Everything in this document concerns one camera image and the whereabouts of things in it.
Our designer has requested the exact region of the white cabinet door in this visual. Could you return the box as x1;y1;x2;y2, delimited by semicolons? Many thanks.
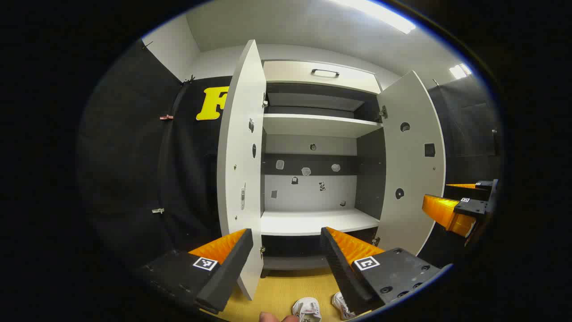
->
216;39;267;301
376;70;446;256

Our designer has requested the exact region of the white shoe cabinet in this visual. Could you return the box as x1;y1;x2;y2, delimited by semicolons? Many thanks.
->
216;39;446;301

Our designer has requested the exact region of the white canvas shoe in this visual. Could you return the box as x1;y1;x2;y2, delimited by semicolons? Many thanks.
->
332;292;356;320
292;297;322;322

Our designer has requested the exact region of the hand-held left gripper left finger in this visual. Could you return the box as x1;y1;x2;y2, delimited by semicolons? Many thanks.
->
134;228;254;314

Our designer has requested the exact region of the black backdrop cloth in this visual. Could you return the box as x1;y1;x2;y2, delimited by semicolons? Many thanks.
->
427;76;503;264
78;40;233;269

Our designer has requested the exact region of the white cabinet drawer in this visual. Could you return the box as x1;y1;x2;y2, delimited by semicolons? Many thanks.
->
263;60;381;94

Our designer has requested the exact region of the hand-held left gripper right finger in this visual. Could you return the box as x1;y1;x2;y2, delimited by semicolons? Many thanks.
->
320;227;453;316

